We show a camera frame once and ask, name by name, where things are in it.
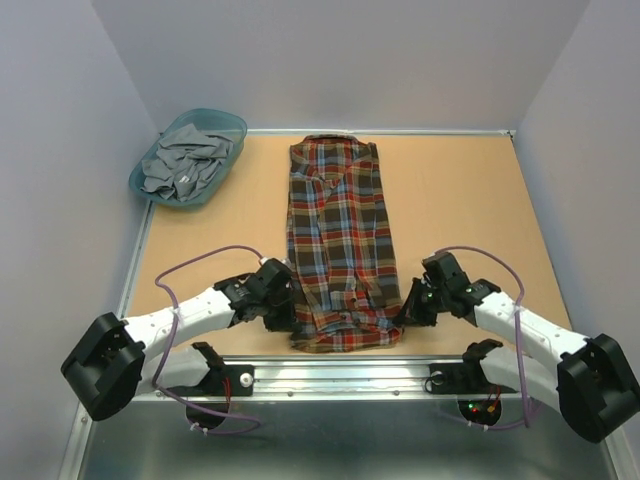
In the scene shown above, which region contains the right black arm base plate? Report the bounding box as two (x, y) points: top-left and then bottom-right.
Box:
(419, 362), (497, 395)

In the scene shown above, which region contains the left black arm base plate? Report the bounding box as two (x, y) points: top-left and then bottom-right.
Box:
(168, 364), (255, 397)

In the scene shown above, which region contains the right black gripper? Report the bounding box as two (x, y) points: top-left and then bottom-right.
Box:
(392, 276), (448, 326)

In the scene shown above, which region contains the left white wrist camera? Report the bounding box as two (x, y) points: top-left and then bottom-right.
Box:
(259, 256), (292, 270)

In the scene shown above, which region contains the aluminium front rail frame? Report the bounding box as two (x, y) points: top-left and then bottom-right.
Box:
(57, 199), (626, 480)

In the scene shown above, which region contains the teal plastic basket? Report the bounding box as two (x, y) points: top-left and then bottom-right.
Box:
(129, 108), (247, 209)

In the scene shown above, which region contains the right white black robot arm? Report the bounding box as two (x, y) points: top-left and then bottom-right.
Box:
(394, 250), (639, 443)

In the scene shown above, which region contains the plaid long sleeve shirt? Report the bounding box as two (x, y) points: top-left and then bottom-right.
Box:
(286, 135), (403, 353)

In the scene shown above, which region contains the grey long sleeve shirt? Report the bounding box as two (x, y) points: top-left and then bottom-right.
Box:
(141, 124), (235, 203)

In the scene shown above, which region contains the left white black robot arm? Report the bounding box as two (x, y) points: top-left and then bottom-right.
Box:
(61, 258), (295, 421)

